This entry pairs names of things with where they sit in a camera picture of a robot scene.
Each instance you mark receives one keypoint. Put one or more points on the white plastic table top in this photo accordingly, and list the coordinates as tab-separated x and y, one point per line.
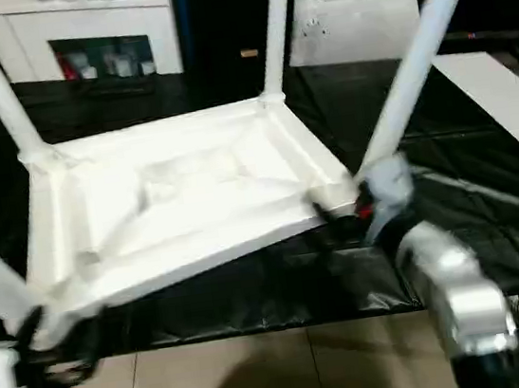
168	191

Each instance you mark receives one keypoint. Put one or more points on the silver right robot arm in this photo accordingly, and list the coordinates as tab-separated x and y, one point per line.
458	282

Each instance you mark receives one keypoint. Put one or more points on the black work mat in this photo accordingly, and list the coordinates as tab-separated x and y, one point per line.
460	225

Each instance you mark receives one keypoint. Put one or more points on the white flat board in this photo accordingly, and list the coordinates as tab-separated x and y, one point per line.
501	100

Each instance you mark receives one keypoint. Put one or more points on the black box with gold label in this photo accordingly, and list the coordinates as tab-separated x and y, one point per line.
226	16

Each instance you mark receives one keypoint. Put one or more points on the dark low table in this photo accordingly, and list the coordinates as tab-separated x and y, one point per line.
492	36

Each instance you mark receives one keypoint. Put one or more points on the red bottle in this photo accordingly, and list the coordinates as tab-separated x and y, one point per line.
63	66

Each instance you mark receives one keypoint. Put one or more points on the white glass-door cabinet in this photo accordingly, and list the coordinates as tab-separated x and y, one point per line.
26	23

